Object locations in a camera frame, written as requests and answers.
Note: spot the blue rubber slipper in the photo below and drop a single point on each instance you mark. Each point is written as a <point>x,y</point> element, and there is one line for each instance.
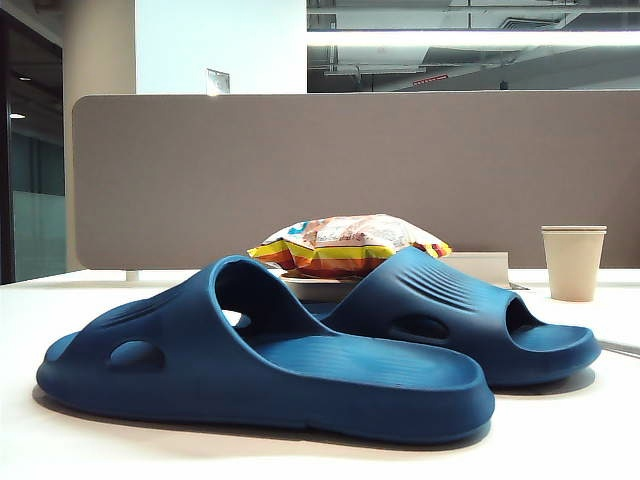
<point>225,360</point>
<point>450,310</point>

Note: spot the fabric desk divider panel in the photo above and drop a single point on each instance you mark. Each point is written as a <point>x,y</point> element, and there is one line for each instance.
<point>200,175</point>

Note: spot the silver wall plate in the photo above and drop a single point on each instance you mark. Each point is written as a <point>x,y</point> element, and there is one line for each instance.
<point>218,82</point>

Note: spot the white divider support bracket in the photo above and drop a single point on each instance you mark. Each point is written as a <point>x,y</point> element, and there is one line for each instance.
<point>131,275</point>

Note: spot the red LED sign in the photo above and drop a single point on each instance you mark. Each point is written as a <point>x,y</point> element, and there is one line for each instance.
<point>431,79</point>

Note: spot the beige paper cup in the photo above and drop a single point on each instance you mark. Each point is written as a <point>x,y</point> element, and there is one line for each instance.
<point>574,228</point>
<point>574,265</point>

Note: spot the white shallow box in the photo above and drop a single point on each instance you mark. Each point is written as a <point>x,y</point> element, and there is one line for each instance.
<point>320,287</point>

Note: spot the orange yellow chips bag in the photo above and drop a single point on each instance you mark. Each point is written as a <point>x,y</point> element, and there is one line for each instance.
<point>350,245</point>

